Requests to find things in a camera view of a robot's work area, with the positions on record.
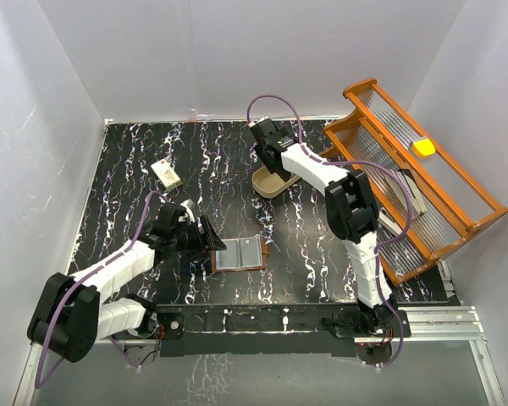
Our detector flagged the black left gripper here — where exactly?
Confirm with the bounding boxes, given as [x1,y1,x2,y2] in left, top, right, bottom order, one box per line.
[171,216,225,262]

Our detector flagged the black credit card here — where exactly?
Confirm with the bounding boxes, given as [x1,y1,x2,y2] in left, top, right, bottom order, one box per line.
[239,236,262,269]
[215,239,240,271]

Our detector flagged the orange leather card holder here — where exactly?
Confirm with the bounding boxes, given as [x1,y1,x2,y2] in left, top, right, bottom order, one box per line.
[211,234,269,273]

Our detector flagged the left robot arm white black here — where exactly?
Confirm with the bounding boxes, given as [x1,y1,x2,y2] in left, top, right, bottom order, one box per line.
[27,203,226,363]

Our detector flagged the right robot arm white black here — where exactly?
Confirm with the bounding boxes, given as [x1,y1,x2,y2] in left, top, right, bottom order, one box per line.
[248,117,395,336]

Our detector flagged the beige oval plastic tray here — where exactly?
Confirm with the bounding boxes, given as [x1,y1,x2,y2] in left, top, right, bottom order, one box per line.
[251,166,301,199]

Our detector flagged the white staples box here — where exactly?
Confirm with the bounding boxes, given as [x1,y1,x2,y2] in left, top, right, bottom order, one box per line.
[151,159,182,190]

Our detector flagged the large grey black stapler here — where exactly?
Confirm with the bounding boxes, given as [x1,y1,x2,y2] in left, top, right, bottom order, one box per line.
[385,168,428,219]

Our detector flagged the small white stapler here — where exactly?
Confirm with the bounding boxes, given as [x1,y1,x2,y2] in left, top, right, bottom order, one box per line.
[378,210,402,237]

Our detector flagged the yellow sticky note block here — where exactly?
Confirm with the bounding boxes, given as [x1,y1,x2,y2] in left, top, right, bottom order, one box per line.
[411,137,436,159]

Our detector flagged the orange wooden tiered rack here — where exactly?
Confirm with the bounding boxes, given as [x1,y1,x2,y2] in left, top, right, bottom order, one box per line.
[323,79,508,285]

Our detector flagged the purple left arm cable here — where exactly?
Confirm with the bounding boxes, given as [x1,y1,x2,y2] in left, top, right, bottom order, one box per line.
[33,190,168,390]

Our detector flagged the black base rail with mounts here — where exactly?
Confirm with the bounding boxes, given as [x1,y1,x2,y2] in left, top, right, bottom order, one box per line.
[122,302,411,360]

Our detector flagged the aluminium frame profile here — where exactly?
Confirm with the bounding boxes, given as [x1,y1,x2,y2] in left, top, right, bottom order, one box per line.
[15,307,505,405]

